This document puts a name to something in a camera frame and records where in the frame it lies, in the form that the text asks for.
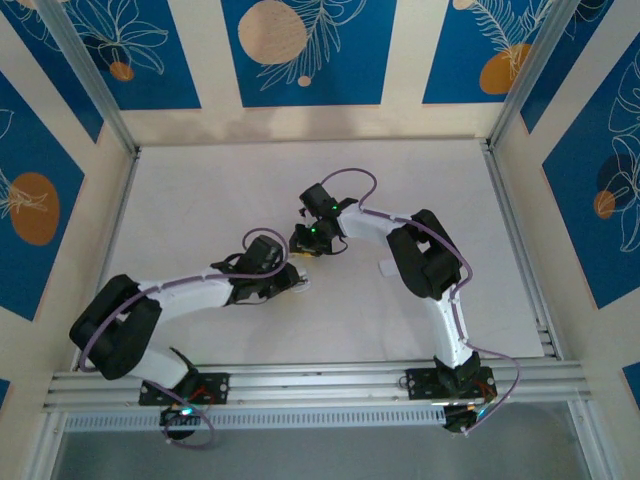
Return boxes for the black controller board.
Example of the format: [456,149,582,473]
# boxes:
[158,403,205,442]
[442,402,489,437]

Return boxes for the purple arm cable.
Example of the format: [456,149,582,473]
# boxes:
[319,168,523,436]
[78,228,290,449]

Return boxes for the wide aluminium base rail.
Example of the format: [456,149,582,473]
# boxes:
[42,358,595,415]

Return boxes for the aluminium frame post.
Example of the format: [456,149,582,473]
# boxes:
[35,0,141,156]
[567,399,614,480]
[487,0,587,150]
[27,409,69,480]

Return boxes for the slotted grey cable duct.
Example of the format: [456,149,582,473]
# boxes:
[62,403,450,434]

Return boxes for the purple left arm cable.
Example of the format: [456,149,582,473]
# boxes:
[78,228,290,449]

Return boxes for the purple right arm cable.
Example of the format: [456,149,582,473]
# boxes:
[319,168,523,436]

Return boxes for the aluminium table side rail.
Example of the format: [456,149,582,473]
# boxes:
[72,147,142,372]
[482,139,565,361]

